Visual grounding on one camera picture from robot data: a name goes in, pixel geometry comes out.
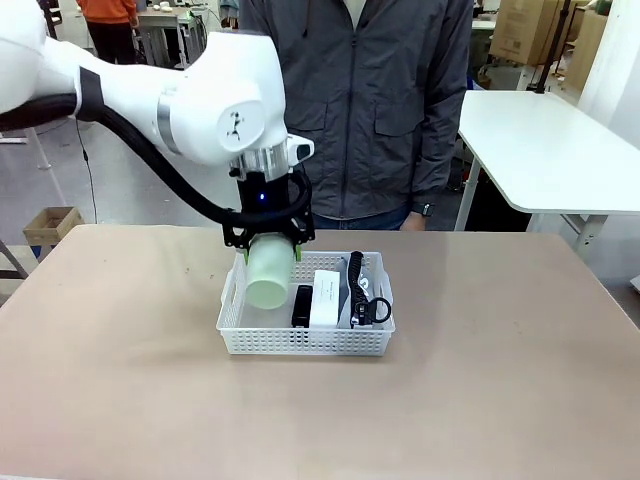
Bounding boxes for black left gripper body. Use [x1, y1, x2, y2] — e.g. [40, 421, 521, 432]
[233, 169, 304, 236]

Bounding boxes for pale green cup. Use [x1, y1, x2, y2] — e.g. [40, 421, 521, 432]
[243, 234, 295, 311]

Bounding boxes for white rectangular box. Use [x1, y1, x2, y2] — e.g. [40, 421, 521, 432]
[308, 269, 346, 330]

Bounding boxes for black stapler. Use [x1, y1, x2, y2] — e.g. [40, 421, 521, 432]
[291, 284, 314, 329]

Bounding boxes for person's left forearm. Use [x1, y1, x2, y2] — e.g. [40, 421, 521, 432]
[412, 94, 474, 209]

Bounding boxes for white perforated plastic basket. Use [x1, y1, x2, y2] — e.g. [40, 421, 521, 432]
[216, 249, 396, 357]

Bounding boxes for blue jeans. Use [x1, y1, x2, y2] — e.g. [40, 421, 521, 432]
[307, 204, 416, 232]

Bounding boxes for person in grey jacket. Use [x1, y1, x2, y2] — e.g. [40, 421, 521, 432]
[238, 0, 474, 221]

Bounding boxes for small open cardboard box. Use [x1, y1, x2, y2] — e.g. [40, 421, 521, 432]
[22, 206, 84, 251]

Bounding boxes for person in orange top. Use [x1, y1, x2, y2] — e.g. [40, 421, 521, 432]
[74, 0, 140, 66]

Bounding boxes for large white table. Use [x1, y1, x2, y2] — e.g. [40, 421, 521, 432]
[457, 89, 640, 261]

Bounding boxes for large cardboard box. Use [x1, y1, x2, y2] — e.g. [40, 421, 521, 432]
[488, 0, 576, 66]

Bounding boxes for black slanted stand pole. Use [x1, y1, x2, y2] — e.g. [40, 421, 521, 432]
[529, 0, 571, 96]

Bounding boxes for tall narrow cardboard box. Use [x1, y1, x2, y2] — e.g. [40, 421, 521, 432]
[567, 8, 609, 94]

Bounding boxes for metal frame workbench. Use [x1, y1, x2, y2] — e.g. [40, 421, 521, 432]
[134, 0, 209, 69]

